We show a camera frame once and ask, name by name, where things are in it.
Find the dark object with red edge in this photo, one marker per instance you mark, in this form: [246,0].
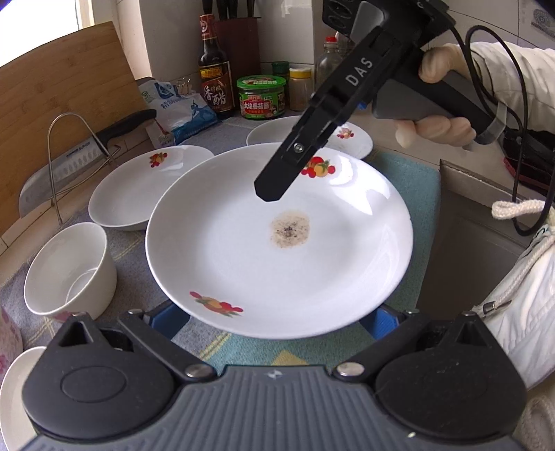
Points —
[531,156]

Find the person's right forearm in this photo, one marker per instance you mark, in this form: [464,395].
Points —
[520,73]

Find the small white fruit-print plate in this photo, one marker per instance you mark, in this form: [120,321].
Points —
[355,143]

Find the brown knife block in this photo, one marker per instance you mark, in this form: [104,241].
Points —
[238,43]

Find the large white fruit-print plate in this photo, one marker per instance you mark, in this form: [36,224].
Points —
[217,243]

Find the bamboo cutting board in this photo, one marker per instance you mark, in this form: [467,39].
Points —
[52,78]

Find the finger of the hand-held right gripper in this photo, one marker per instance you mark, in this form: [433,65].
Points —
[277,173]

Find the blue and white salt bag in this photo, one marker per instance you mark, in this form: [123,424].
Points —
[190,112]

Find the green-lidded sauce jar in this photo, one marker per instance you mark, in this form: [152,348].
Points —
[260,102]

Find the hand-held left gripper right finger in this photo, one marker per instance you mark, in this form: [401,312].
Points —
[381,324]

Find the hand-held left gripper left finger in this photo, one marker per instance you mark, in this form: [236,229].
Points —
[162,321]

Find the stainless steel sink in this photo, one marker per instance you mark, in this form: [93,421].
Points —
[459,243]

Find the person's white jacket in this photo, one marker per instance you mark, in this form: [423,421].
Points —
[533,347]

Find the red-capped glass bottle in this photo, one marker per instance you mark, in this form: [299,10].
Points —
[327,65]

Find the yellow spice jar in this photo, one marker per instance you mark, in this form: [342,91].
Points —
[300,91]

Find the dark vinegar bottle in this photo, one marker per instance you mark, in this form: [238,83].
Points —
[214,86]

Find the person's right hand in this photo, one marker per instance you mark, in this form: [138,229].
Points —
[438,130]

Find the small green-lidded jar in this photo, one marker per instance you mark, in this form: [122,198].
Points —
[280,71]

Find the plain white plate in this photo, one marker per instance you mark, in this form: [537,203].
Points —
[17,399]

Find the white fruit-print bowl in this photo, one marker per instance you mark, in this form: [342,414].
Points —
[125,191]

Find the grey checked towel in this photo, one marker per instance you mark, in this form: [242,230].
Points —
[125,264]

